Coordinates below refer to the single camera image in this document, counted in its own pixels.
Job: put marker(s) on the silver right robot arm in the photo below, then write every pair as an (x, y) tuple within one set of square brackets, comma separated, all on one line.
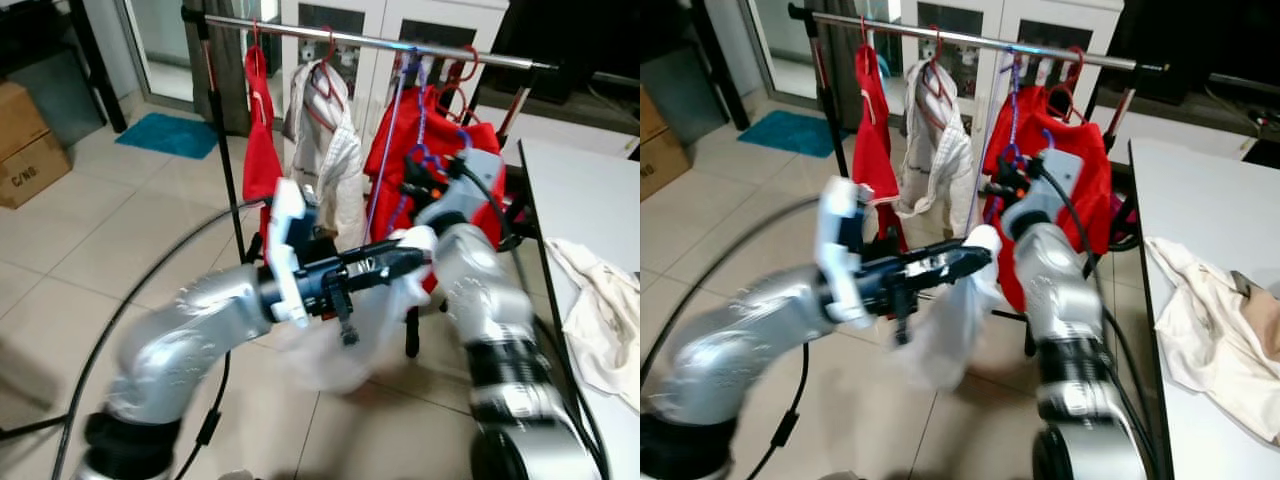
[(480, 290), (1060, 290)]

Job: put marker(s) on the black side cabinet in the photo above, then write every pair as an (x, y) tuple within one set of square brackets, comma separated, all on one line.
[(50, 40), (690, 60)]

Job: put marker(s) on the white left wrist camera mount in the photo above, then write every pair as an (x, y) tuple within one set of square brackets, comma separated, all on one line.
[(835, 240), (283, 240)]

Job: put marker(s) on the blue plastic hanger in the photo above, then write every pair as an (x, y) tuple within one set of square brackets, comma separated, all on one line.
[(1015, 100), (419, 100)]

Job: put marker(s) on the white striped garment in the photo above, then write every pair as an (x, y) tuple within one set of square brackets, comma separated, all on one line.
[(340, 160), (940, 160)]

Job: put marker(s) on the white glass-door cabinet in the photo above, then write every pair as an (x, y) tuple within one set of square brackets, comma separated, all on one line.
[(440, 25), (1050, 25)]

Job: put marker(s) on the cream white garment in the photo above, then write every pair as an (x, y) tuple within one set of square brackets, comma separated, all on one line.
[(605, 320), (1200, 340)]

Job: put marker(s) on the dark grey curtain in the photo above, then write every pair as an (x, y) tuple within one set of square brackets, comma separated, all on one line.
[(840, 60), (225, 80)]

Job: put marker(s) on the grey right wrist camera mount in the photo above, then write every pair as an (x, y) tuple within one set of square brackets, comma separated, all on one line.
[(475, 185), (1050, 185)]

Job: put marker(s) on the metal clothes rack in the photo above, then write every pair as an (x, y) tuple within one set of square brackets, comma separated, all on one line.
[(970, 39), (350, 38)]

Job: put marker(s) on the white sheer cloth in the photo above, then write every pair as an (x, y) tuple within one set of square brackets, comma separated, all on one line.
[(340, 355), (940, 350)]

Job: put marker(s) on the dark wooden cabinet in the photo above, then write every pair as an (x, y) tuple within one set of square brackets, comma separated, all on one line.
[(1200, 40), (580, 40)]

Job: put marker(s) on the large red garment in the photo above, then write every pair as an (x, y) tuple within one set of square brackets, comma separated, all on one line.
[(395, 140), (1095, 190)]

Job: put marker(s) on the narrow red garment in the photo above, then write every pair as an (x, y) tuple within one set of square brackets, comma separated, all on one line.
[(875, 150), (260, 150)]

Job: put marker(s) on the teal floor mat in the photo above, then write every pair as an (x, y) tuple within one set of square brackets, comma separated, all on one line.
[(790, 133), (170, 135)]

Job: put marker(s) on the brown cardboard box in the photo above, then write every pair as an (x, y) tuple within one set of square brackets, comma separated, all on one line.
[(30, 150), (660, 160)]

